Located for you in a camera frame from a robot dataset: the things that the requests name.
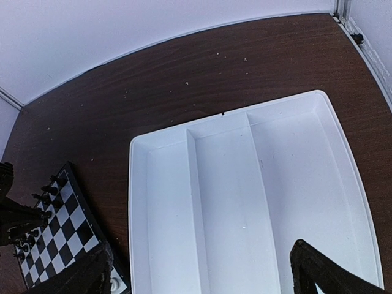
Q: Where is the left aluminium frame post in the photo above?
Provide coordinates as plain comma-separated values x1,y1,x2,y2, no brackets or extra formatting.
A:
0,87,25,110

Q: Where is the white chess piece row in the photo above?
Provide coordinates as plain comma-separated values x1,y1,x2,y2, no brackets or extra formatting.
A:
110,277,120,292

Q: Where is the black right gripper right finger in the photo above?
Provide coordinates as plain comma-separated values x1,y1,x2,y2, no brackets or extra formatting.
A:
290,239,387,293

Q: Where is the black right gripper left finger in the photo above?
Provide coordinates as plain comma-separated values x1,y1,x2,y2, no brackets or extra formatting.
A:
25,243,113,294

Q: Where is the black chess rook corner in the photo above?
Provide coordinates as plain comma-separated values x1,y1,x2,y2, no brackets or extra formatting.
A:
50,175,68,187

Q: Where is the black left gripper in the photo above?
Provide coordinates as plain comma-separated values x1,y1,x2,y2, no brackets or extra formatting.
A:
1,162,49,245

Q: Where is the black chess knight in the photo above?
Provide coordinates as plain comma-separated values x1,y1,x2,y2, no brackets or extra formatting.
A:
41,185,59,195

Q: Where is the white plastic divided tray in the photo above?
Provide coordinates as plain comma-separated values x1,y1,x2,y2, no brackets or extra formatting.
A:
128,90,384,293

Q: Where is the black chess bishop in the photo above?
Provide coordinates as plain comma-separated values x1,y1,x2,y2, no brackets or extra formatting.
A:
31,194,62,208

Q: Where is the black white chessboard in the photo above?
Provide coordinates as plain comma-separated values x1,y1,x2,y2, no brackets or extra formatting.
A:
7,161,131,294

